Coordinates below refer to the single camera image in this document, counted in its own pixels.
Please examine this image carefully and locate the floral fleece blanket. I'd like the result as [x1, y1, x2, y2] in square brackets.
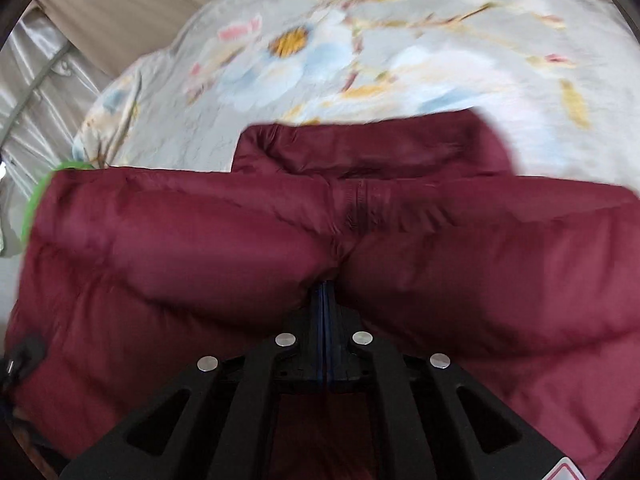
[72, 0, 640, 178]

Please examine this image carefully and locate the beige sheet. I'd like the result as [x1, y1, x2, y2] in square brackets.
[37, 0, 361, 78]

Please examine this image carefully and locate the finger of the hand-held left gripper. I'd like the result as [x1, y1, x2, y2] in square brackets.
[2, 335, 48, 396]

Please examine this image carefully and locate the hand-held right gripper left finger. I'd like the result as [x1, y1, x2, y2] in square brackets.
[60, 280, 326, 480]

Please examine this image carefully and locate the maroon puffer jacket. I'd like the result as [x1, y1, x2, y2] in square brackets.
[2, 109, 640, 480]

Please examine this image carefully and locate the green cloth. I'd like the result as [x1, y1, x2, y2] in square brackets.
[21, 160, 93, 256]

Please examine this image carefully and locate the silver shiny fabric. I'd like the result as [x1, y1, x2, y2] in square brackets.
[0, 2, 113, 256]

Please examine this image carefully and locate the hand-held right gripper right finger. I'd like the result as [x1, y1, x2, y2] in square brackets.
[325, 281, 572, 480]

